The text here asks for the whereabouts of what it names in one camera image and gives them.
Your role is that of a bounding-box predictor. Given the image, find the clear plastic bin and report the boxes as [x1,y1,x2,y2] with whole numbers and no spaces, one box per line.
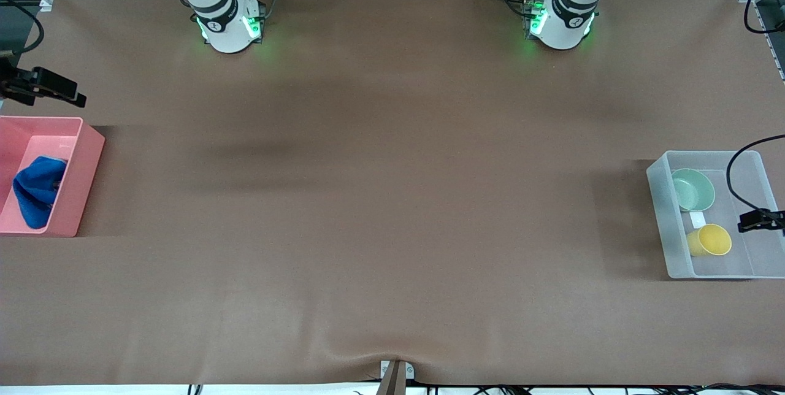
[646,150,785,280]

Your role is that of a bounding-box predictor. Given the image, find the yellow cup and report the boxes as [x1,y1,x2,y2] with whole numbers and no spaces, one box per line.
[685,223,733,258]

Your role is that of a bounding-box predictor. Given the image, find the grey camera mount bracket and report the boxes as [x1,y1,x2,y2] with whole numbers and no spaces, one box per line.
[375,359,415,395]

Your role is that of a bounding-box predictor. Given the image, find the pale green bowl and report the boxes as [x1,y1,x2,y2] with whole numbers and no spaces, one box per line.
[671,167,717,213]

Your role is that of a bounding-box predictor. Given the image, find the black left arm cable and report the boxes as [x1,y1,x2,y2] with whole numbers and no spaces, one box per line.
[726,134,785,214]

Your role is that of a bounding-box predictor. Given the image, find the blue cloth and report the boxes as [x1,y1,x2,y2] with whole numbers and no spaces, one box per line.
[12,156,69,231]

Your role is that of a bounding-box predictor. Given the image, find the brown table cover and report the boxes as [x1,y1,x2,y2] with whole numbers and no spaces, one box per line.
[0,0,785,387]

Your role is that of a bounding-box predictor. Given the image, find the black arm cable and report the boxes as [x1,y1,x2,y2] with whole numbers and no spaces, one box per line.
[726,134,785,214]
[0,0,45,57]

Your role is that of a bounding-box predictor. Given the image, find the pink plastic bin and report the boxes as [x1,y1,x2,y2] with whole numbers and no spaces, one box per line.
[0,116,105,238]

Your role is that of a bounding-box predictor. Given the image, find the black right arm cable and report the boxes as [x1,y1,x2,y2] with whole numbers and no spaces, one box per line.
[0,0,45,57]

